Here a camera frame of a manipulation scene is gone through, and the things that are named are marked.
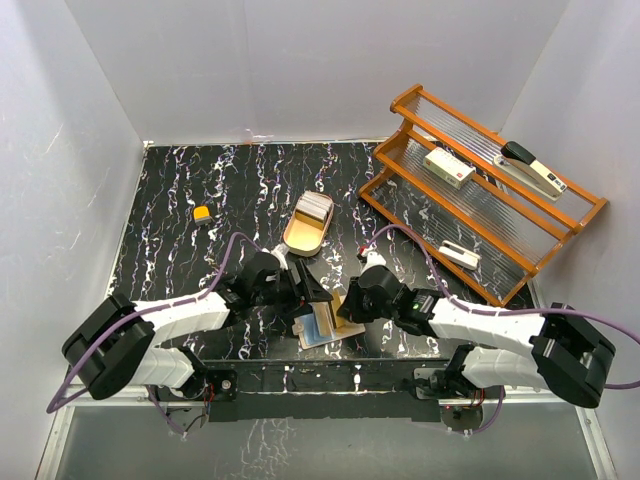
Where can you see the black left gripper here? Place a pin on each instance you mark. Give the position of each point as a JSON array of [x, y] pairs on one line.
[[297, 295]]

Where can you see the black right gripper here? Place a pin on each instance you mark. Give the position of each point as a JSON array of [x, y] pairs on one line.
[[351, 308]]

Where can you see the orange card magnetic stripe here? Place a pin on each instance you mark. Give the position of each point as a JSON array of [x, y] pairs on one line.
[[329, 323]]

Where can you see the beige leather card holder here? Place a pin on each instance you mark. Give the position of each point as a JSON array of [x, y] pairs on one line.
[[306, 328]]

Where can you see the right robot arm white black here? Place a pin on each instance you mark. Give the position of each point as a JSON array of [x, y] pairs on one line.
[[560, 352]]

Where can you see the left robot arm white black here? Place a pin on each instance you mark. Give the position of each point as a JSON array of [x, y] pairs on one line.
[[123, 342]]

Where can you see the beige oval card tray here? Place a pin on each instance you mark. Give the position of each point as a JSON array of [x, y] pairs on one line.
[[304, 235]]

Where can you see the white card stack in tray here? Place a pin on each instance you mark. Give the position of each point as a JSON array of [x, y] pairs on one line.
[[314, 205]]

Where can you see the orange yellow small block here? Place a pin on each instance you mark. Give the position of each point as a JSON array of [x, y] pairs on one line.
[[201, 215]]

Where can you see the orange wooden shelf rack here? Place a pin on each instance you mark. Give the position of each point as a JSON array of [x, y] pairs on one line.
[[515, 231]]

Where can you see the white staples box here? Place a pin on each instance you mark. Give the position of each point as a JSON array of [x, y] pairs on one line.
[[448, 167]]

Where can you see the large black beige stapler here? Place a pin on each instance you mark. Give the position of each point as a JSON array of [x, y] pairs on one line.
[[522, 166]]

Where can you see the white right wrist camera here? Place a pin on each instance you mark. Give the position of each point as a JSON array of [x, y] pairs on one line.
[[369, 257]]

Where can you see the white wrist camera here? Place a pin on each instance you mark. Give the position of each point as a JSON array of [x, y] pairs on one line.
[[280, 253], [369, 257]]

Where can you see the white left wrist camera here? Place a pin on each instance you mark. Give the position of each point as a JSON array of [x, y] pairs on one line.
[[280, 253]]

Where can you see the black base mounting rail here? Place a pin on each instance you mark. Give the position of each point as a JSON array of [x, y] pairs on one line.
[[336, 389]]

